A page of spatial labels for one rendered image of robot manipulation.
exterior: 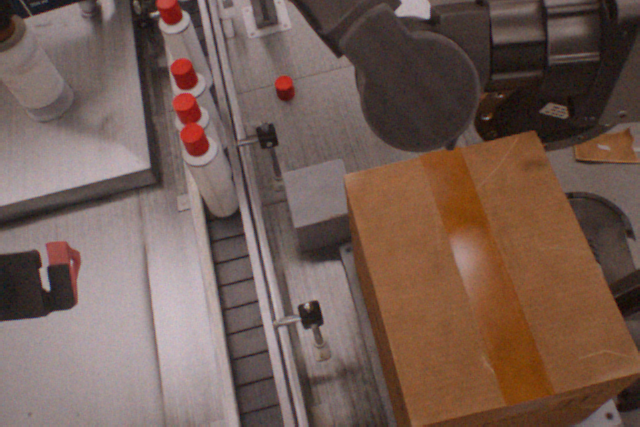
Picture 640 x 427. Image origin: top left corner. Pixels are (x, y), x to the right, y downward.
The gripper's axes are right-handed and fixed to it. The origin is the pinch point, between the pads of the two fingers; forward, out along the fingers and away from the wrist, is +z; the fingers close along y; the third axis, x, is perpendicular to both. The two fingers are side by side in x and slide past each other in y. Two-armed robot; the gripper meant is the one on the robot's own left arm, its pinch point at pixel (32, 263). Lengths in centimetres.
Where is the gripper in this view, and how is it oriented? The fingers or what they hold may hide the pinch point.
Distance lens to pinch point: 79.1
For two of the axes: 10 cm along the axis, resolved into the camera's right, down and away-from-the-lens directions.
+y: -9.9, 1.1, 0.7
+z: 0.5, -1.6, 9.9
